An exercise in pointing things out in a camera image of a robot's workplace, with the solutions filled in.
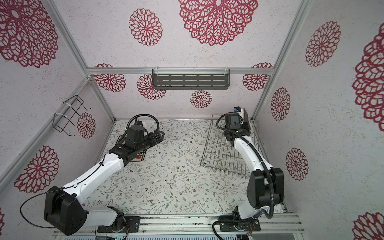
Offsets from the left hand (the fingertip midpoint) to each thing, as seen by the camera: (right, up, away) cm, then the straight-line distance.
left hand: (159, 138), depth 82 cm
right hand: (+49, +8, -1) cm, 50 cm away
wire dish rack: (+36, -11, +15) cm, 40 cm away
